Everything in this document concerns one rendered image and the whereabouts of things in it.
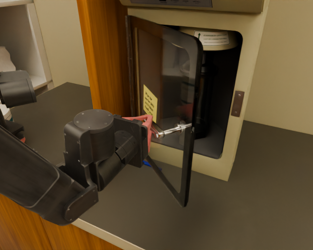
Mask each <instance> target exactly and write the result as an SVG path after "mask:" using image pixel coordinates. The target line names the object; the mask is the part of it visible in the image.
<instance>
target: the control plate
mask: <svg viewBox="0 0 313 250"><path fill-rule="evenodd" d="M130 2H131V3H138V4H157V5H175V6H194V7H213V6H212V0H166V1H159V0H130Z"/></svg>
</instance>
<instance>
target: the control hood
mask: <svg viewBox="0 0 313 250"><path fill-rule="evenodd" d="M119 1H120V2H121V4H122V5H128V6H145V7H163V8H179V9H197V10H214V11H231V12H248V13H262V12H263V11H264V8H265V3H266V0H212V6H213V7H194V6H175V5H157V4H138V3H131V2H130V0H119Z"/></svg>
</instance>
